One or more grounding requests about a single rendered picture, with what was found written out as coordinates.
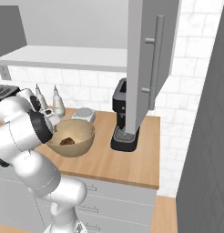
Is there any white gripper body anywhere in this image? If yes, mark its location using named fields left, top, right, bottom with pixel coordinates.
left=46, top=113, right=61, bottom=127

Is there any brown bread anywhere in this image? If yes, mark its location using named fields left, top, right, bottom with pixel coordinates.
left=59, top=137, right=76, bottom=147

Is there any tan woven basket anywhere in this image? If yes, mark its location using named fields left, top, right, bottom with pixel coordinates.
left=46, top=118, right=97, bottom=158

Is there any grey base cabinet front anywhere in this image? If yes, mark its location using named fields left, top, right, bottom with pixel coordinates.
left=0, top=165, right=55, bottom=233

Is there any grey closed cabinet door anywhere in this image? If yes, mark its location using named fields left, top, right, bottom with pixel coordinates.
left=0, top=5, right=28, bottom=59

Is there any grey tall cabinet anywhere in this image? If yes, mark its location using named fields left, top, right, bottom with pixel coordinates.
left=175, top=0, right=224, bottom=233

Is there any white squeeze bottle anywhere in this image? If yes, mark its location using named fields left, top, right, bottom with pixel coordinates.
left=52, top=84, right=66, bottom=119
left=35, top=84, right=48, bottom=113

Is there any white kitchen scale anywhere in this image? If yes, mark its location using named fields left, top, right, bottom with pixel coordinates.
left=71, top=106, right=97, bottom=124

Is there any black toaster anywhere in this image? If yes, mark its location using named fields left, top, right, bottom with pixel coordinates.
left=0, top=84, right=21, bottom=107

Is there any black coffee machine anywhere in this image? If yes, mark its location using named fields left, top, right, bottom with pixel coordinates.
left=109, top=77, right=141, bottom=153

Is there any grey drawer front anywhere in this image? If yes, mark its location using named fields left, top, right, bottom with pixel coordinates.
left=75, top=212, right=153, bottom=233
left=76, top=176, right=158, bottom=208
left=75, top=195, right=156, bottom=228

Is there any grey wall outlet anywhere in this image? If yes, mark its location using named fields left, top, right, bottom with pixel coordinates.
left=0, top=65, right=12, bottom=82

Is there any grey wall cabinet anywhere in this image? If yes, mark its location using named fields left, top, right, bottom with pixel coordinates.
left=0, top=0, right=130, bottom=74

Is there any grey bar door handle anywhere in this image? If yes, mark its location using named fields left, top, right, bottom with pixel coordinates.
left=140, top=15, right=166, bottom=111

